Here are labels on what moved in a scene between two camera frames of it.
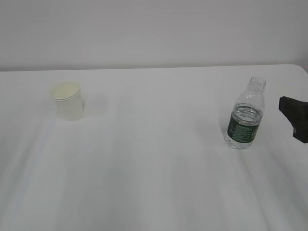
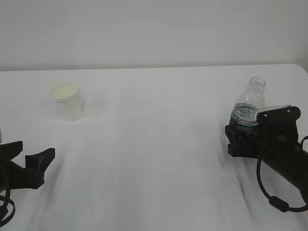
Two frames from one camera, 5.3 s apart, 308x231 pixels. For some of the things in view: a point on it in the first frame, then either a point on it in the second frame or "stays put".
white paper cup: (68, 100) stays put
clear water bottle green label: (246, 118) stays put
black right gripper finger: (297, 112) -> (236, 136)
